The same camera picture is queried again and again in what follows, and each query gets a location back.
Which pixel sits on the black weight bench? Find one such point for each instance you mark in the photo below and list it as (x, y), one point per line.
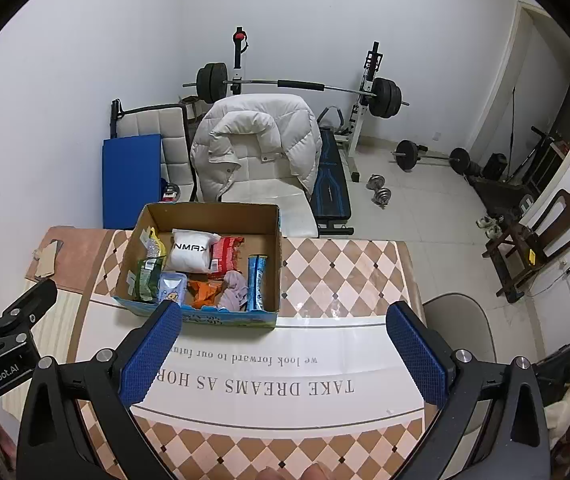
(332, 185)

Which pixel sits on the cardboard box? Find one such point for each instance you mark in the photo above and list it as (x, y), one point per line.
(205, 217)

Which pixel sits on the white puffer jacket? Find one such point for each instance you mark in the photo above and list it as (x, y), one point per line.
(265, 130)

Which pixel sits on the blue tissue pack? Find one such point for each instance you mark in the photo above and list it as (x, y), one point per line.
(171, 287)

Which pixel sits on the green packet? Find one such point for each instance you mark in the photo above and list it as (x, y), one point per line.
(147, 277)

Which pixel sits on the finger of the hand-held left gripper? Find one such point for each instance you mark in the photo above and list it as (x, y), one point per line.
(25, 310)

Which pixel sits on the small red silver item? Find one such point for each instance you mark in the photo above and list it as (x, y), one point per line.
(171, 193)

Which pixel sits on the orange packet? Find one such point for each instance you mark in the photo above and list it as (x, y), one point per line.
(202, 292)

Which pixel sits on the short barbell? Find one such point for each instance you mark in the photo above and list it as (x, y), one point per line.
(407, 155)

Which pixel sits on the silver yellow mesh packet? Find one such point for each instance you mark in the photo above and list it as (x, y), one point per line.
(154, 247)

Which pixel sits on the black box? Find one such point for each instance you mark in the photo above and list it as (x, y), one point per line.
(496, 166)

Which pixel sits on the chrome dumbbell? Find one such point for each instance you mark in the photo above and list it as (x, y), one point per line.
(382, 197)
(376, 181)

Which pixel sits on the black metal frame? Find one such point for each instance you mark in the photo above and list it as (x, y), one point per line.
(115, 117)

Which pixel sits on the blue folded mat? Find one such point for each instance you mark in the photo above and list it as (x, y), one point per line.
(130, 180)

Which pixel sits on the blue stick packet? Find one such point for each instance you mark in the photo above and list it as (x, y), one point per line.
(256, 282)

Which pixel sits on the white chair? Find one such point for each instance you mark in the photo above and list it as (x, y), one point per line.
(275, 200)

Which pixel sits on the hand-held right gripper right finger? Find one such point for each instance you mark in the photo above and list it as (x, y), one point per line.
(417, 360)

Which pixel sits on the white pouch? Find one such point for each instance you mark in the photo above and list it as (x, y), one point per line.
(190, 255)

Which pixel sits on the small cardboard piece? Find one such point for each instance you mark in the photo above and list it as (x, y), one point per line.
(47, 260)

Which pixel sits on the red snack packet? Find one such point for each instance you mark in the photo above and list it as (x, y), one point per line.
(225, 255)

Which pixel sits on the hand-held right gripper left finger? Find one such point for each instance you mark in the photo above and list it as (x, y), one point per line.
(152, 355)

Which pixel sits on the pair of white shoes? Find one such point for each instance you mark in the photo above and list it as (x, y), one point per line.
(490, 226)

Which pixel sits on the barbell with black plates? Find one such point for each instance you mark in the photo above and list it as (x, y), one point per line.
(300, 83)

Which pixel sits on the pink brown board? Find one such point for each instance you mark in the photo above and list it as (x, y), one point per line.
(80, 255)

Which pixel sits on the white weight rack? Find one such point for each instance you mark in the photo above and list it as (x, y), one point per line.
(362, 125)

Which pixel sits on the beige chair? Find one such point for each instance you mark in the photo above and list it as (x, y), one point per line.
(460, 325)

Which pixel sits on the white padded cushion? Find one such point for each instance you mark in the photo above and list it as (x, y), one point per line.
(150, 117)

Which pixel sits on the cream striped board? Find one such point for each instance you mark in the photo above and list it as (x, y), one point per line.
(65, 320)

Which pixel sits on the black metal stand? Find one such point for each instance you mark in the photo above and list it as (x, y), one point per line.
(535, 155)

